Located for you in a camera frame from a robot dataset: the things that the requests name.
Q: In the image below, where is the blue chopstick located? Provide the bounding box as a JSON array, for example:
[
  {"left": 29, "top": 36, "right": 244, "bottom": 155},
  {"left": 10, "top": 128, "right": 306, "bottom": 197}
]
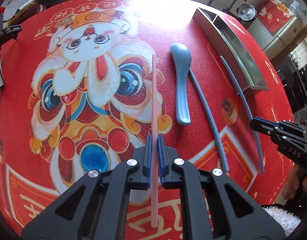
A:
[
  {"left": 189, "top": 68, "right": 229, "bottom": 172},
  {"left": 220, "top": 55, "right": 265, "bottom": 174}
]

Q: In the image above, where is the pink chopstick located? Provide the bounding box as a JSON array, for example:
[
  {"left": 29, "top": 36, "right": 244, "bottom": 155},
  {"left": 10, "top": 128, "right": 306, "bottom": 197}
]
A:
[{"left": 150, "top": 54, "right": 159, "bottom": 228}]

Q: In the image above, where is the blue plastic spoon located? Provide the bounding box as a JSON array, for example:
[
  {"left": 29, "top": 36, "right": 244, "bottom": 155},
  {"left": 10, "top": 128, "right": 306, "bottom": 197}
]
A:
[{"left": 170, "top": 43, "right": 191, "bottom": 126}]

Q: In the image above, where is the white kitchen cabinet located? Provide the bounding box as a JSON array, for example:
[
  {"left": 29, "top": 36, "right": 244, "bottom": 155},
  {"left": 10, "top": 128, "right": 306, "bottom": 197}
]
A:
[{"left": 247, "top": 17, "right": 307, "bottom": 64}]

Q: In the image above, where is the right hand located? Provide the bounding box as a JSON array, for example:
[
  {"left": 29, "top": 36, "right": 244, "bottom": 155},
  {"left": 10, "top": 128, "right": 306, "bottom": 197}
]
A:
[{"left": 282, "top": 164, "right": 307, "bottom": 199}]

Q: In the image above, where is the stainless steel utensil holder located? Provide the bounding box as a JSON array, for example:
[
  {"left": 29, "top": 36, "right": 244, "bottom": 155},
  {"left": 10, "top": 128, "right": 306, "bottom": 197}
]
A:
[{"left": 193, "top": 8, "right": 268, "bottom": 95}]

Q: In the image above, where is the red gift bag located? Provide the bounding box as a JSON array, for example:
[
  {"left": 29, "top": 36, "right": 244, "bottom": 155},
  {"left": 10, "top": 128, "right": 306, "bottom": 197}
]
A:
[{"left": 258, "top": 0, "right": 294, "bottom": 34}]

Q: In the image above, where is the red festive rabbit mat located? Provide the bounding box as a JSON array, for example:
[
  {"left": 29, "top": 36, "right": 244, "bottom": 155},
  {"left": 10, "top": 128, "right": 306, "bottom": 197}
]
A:
[{"left": 0, "top": 0, "right": 293, "bottom": 235}]

